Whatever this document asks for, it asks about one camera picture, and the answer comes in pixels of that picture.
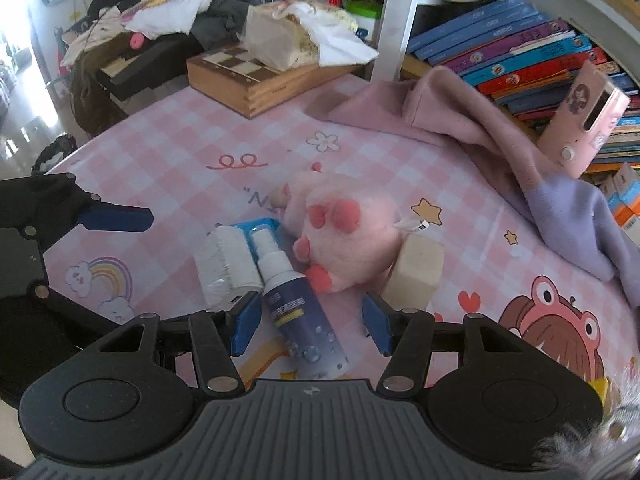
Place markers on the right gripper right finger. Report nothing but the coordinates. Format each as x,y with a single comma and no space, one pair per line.
384,324

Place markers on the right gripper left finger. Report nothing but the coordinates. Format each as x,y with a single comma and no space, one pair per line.
242,321

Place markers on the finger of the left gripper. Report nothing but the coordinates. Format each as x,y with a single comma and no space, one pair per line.
116,218

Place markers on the blue spray bottle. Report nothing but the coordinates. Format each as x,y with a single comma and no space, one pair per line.
296,312

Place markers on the pink plush pig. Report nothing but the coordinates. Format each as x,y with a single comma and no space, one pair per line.
346,231

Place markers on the blue plastic bag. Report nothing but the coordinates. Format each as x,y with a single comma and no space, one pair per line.
267,222

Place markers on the beige foam block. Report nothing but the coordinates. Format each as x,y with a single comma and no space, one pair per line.
416,273

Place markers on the pink checked tablecloth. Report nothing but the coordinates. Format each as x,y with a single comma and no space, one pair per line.
196,164

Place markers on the pile of clothes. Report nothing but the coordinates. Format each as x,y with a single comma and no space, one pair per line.
135,45

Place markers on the wooden chess box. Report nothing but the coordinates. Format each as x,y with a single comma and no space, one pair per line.
233,78

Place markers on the pink purple blanket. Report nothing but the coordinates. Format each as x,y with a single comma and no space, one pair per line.
571,216

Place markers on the tissue pack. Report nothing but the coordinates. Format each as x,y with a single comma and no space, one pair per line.
291,33

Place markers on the orange white medicine box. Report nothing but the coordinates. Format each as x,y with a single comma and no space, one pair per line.
622,192

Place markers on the pink device box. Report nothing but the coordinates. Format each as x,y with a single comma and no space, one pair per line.
584,120

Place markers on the row of leaning books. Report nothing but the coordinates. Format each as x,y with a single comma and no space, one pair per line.
525,61

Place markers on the white bookshelf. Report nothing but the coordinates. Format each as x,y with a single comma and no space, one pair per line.
614,24

